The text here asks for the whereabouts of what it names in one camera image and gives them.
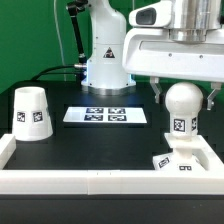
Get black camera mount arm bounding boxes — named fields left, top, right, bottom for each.
left=66, top=0, right=88, bottom=63

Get grey thin cable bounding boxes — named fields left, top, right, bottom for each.
left=53, top=0, right=67, bottom=66

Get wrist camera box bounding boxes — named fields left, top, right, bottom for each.
left=129, top=0, right=172, bottom=27

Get white lamp shade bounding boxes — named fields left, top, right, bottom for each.
left=12, top=86, right=53, bottom=141

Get black cable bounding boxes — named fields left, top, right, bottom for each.
left=30, top=64, right=88, bottom=82

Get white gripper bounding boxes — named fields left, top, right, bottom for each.
left=122, top=28, right=224, bottom=110

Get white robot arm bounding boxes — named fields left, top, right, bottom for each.
left=82, top=0, right=224, bottom=107

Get white lamp base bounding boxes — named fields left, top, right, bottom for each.
left=151, top=133, right=211, bottom=173

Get white U-shaped fence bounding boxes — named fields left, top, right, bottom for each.
left=0, top=134, right=224, bottom=195

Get white lamp bulb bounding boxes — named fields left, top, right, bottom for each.
left=165, top=82, right=203, bottom=139

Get white marker sheet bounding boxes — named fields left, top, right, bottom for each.
left=63, top=107, right=147, bottom=124

